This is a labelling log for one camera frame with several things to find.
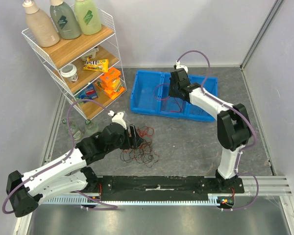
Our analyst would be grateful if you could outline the left glass bottle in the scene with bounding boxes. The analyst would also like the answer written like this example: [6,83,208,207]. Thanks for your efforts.
[61,118,83,141]

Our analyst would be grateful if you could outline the dark green pump bottle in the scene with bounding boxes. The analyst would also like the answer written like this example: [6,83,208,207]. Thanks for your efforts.
[49,0,81,40]

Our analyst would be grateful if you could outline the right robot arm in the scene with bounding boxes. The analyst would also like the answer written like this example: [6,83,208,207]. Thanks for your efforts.
[169,66,252,193]

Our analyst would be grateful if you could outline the blue three-compartment bin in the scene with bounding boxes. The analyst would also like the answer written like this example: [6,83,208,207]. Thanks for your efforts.
[130,70,215,122]

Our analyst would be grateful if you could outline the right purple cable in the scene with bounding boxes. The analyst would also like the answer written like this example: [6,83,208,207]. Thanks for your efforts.
[176,50,260,211]

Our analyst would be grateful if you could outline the white tub container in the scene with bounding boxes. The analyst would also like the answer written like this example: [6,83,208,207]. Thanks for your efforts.
[80,47,99,62]

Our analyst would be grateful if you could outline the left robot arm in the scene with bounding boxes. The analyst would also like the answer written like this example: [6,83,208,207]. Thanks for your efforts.
[2,122,144,217]

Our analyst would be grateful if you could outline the red and black wires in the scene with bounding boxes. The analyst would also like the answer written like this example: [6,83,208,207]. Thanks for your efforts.
[120,125,161,168]

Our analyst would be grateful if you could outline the white paper cup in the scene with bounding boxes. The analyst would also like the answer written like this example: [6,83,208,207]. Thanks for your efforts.
[60,64,78,83]

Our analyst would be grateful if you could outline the red wire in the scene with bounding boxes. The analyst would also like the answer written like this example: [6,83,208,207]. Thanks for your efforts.
[153,83,187,114]

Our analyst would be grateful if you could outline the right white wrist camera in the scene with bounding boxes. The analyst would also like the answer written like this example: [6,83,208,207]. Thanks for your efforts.
[173,61,188,73]

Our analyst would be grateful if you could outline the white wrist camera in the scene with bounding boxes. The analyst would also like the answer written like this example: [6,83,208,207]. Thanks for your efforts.
[108,110,127,130]
[173,61,188,73]

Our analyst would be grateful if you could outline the aluminium corner profile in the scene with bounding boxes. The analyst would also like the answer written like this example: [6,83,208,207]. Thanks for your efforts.
[240,0,285,71]

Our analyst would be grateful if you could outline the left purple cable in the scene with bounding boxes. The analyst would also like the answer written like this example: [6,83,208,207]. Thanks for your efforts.
[1,98,119,216]

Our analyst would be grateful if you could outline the purple cable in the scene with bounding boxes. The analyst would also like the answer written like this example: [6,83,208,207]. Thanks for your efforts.
[176,50,260,211]
[1,98,119,216]

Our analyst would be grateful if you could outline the right glass bottle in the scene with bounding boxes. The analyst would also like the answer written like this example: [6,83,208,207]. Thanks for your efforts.
[85,119,99,136]

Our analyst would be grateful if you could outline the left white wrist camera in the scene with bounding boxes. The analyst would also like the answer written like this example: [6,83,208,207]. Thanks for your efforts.
[108,110,127,130]

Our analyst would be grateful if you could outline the orange snack boxes stack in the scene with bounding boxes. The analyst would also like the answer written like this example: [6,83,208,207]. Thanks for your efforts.
[95,67,125,100]

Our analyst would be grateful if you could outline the slotted cable duct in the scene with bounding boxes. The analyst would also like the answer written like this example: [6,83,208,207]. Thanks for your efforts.
[43,194,234,207]

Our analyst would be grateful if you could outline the glass bottle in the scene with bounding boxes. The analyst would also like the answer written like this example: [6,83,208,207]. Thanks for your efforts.
[85,119,99,136]
[61,118,83,141]

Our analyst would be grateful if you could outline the yellow candy bag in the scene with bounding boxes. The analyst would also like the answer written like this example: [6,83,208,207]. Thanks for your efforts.
[83,57,109,72]

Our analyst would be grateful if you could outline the beige pump bottle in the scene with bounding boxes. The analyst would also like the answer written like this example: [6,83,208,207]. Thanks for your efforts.
[23,0,60,47]

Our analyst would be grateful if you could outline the blue snack packet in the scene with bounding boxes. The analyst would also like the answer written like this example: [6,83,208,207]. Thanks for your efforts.
[75,83,98,105]

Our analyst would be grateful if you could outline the white wire shelf rack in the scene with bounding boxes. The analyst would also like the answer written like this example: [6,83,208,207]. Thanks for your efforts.
[21,5,127,120]

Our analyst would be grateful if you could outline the light green pump bottle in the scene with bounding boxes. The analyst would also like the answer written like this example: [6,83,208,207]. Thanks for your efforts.
[74,0,101,35]

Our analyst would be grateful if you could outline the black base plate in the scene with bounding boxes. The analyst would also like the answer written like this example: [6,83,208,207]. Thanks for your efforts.
[85,176,245,202]

